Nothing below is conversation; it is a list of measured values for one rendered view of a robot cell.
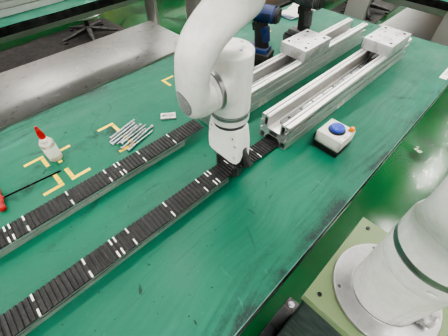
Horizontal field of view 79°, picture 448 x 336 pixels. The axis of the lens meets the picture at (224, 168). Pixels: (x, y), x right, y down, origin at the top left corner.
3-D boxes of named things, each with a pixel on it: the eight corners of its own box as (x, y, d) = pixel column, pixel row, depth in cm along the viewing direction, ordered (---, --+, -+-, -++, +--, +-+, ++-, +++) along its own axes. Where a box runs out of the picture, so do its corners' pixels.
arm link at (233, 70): (224, 127, 54) (258, 108, 57) (225, 63, 44) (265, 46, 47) (199, 106, 58) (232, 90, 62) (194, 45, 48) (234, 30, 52)
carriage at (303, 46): (302, 69, 99) (306, 51, 94) (278, 59, 104) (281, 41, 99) (326, 55, 106) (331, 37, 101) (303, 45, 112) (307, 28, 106)
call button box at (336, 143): (335, 159, 79) (342, 143, 74) (307, 141, 83) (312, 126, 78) (349, 145, 82) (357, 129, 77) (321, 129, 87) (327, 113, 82)
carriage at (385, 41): (384, 65, 101) (393, 47, 96) (357, 55, 107) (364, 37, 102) (403, 51, 109) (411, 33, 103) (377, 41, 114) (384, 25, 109)
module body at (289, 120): (284, 151, 81) (289, 129, 74) (259, 134, 85) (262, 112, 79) (402, 58, 116) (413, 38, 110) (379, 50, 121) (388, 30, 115)
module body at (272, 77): (238, 121, 90) (239, 99, 83) (218, 107, 94) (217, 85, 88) (361, 43, 125) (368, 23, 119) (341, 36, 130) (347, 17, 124)
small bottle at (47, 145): (66, 155, 79) (46, 124, 70) (55, 164, 77) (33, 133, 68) (57, 151, 80) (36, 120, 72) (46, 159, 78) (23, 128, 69)
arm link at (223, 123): (201, 105, 58) (201, 116, 60) (229, 125, 54) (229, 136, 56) (229, 89, 62) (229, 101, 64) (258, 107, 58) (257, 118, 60)
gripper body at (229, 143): (201, 111, 60) (204, 147, 69) (234, 134, 55) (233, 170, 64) (226, 97, 64) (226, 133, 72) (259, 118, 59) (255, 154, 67)
